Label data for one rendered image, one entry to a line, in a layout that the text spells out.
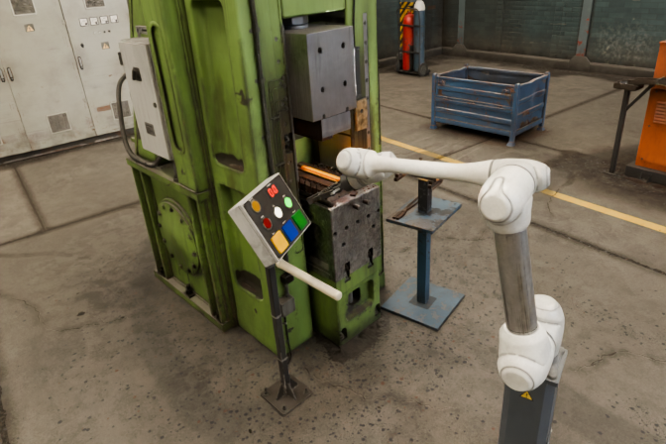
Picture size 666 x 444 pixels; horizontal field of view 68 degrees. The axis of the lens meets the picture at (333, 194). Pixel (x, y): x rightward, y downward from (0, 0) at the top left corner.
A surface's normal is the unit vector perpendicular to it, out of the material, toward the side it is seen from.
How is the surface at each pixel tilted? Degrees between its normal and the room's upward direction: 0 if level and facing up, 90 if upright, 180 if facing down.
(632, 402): 0
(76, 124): 90
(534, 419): 90
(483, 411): 0
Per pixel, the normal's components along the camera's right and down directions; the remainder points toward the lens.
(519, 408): -0.54, 0.39
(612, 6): -0.79, 0.34
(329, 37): 0.69, 0.26
